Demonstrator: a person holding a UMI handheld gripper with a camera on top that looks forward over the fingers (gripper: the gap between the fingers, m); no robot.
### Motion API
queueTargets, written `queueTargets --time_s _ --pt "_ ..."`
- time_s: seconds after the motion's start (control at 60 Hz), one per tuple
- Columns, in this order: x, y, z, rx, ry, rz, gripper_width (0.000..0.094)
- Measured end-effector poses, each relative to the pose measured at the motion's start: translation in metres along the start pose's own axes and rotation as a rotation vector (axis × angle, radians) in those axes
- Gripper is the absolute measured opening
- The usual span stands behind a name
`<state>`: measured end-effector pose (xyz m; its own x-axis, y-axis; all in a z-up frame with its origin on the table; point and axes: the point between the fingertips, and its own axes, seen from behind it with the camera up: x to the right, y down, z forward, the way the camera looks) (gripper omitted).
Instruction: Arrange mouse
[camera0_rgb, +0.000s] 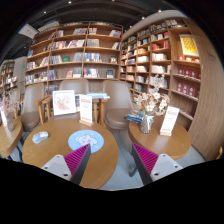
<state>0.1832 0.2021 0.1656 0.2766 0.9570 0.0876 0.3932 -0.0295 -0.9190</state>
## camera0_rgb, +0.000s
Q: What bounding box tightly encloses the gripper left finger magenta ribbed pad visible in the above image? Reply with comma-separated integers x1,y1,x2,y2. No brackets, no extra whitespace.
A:
42,144,91,185

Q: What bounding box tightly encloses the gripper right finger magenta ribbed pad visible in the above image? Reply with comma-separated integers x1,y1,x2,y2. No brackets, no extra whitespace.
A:
132,144,182,185

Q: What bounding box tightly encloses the grey computer mouse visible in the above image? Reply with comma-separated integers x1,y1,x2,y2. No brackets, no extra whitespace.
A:
32,131,49,144

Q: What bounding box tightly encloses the round blue mouse pad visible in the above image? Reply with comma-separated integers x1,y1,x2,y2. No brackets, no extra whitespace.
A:
68,130,104,153

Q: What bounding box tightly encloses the round wooden centre table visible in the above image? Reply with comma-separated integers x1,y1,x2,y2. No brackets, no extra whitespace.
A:
22,118,119,189

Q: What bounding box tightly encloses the round wooden table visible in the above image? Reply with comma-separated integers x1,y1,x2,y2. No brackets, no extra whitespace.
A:
22,118,119,189
0,119,23,158
128,116,191,160

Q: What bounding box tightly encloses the round wooden right table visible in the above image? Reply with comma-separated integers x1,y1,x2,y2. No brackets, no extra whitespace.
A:
128,116,191,160

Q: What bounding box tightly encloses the stack of books on chair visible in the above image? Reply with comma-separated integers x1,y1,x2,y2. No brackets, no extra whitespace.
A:
124,114,143,124

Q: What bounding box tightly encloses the white sign stand right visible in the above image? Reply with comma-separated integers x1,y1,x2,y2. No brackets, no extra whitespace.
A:
160,106,180,136

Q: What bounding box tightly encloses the white sign stand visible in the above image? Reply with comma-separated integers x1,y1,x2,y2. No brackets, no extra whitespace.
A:
80,94,93,126
160,106,180,136

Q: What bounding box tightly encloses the glass vase with white flowers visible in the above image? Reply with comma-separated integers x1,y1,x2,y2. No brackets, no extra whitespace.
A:
137,74,170,134

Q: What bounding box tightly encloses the brown chair left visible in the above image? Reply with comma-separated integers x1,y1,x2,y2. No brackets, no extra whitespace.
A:
18,83,44,131

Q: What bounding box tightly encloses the brown chair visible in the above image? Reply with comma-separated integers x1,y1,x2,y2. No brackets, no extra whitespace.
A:
50,79,89,121
103,80,134,129
18,83,44,131

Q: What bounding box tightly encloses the white sign stand centre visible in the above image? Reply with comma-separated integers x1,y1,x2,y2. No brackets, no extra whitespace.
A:
80,94,93,126

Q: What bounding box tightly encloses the framed floral picture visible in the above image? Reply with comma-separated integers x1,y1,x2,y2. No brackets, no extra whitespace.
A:
53,90,76,115

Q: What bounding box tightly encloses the round wooden left table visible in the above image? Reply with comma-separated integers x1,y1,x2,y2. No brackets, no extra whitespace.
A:
0,119,23,158

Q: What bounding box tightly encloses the brown chair right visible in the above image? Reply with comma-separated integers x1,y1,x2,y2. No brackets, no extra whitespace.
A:
103,80,134,129

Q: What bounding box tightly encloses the stack of books on side table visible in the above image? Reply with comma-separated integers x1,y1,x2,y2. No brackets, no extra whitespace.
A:
86,92,110,99

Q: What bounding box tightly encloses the brown chair middle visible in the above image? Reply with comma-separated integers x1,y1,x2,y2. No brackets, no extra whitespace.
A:
50,79,89,121

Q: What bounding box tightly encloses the glass vase with dried flowers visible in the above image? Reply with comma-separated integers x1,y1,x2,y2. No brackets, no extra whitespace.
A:
0,90,20,132

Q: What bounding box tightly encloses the distant bookshelf left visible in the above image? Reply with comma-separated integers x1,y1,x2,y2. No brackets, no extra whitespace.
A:
0,60,18,97

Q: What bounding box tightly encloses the large wooden bookshelf centre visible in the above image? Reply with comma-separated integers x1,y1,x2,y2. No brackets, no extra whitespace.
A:
25,21,123,93

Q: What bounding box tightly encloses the wooden bookshelf right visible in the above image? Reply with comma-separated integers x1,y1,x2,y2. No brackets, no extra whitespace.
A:
119,17,201,129

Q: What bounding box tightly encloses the yellow framed poster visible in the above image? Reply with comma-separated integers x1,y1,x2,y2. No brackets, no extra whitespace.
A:
179,34,198,56

